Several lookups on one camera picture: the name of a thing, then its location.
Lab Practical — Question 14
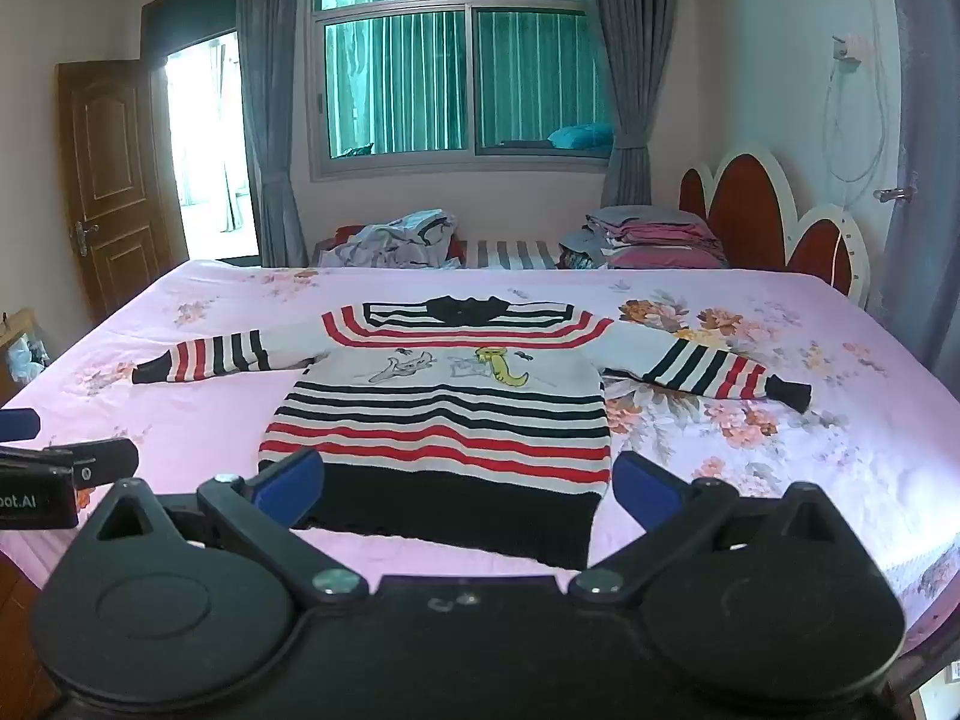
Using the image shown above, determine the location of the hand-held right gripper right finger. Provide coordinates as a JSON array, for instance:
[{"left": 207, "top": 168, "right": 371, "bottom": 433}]
[{"left": 568, "top": 451, "right": 871, "bottom": 607}]

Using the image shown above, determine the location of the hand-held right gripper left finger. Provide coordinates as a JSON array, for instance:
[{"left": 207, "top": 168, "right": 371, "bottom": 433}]
[{"left": 79, "top": 448, "right": 370, "bottom": 602}]

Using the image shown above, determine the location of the striped knit sweater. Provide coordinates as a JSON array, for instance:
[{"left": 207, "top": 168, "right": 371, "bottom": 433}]
[{"left": 131, "top": 294, "right": 813, "bottom": 571}]

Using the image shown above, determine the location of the stack of folded pink clothes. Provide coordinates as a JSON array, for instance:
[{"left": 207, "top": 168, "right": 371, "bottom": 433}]
[{"left": 561, "top": 204, "right": 730, "bottom": 271}]

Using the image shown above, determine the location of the crumpled grey clothes pile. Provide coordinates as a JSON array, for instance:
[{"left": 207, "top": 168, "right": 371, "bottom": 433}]
[{"left": 330, "top": 208, "right": 460, "bottom": 271}]

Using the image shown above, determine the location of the wooden bedside cabinet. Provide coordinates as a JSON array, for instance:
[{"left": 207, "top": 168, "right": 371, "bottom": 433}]
[{"left": 0, "top": 307, "right": 52, "bottom": 407}]

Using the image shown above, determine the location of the white plastic bag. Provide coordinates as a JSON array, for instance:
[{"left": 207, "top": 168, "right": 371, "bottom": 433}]
[{"left": 6, "top": 334, "right": 50, "bottom": 385}]

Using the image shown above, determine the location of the pink floral bedsheet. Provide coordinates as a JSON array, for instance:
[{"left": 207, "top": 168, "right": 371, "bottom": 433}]
[{"left": 0, "top": 259, "right": 960, "bottom": 661}]

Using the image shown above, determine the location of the grey striped cloth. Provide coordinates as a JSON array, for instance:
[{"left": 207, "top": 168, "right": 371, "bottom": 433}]
[{"left": 450, "top": 238, "right": 571, "bottom": 271}]

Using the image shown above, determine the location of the brown wooden door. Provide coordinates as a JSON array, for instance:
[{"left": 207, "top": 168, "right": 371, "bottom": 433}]
[{"left": 56, "top": 58, "right": 188, "bottom": 323}]

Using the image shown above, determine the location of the red and white headboard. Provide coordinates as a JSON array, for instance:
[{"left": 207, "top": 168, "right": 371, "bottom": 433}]
[{"left": 679, "top": 144, "right": 871, "bottom": 308}]

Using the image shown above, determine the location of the grey curtain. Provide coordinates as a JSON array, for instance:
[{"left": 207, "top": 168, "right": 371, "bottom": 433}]
[
  {"left": 574, "top": 0, "right": 683, "bottom": 211},
  {"left": 236, "top": 0, "right": 323, "bottom": 269}
]

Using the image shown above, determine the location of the teal cushion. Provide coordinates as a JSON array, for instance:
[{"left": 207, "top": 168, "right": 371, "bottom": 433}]
[{"left": 547, "top": 124, "right": 614, "bottom": 151}]

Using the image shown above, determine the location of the window with green glass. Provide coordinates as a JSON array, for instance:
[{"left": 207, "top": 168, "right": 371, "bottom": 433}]
[{"left": 309, "top": 0, "right": 623, "bottom": 181}]

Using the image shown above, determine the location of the grey door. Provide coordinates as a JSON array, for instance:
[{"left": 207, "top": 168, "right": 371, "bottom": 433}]
[{"left": 881, "top": 0, "right": 960, "bottom": 383}]

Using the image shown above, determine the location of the white wall cable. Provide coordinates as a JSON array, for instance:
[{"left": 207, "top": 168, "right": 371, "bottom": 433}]
[{"left": 821, "top": 0, "right": 895, "bottom": 188}]

